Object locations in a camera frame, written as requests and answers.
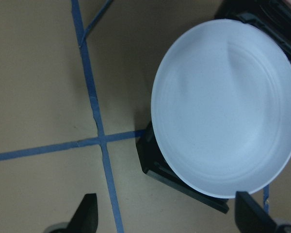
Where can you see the blue plate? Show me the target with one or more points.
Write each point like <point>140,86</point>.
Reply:
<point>225,109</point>

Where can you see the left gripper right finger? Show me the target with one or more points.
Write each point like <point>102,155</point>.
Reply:
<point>250,217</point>

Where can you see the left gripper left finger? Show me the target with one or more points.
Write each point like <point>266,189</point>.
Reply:
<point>85,219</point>

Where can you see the black dish rack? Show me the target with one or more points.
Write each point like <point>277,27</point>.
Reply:
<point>184,191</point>

